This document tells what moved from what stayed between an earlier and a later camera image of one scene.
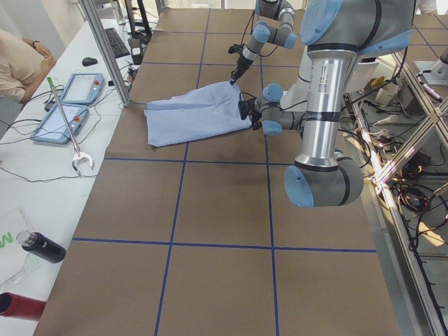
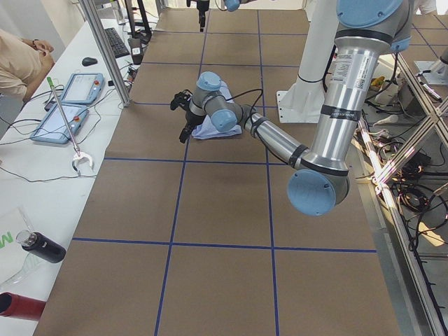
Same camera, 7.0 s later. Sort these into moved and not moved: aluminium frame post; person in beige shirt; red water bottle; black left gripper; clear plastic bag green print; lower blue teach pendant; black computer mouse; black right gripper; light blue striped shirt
Moved: light blue striped shirt; black right gripper; black left gripper
Not moved: lower blue teach pendant; aluminium frame post; black computer mouse; person in beige shirt; clear plastic bag green print; red water bottle
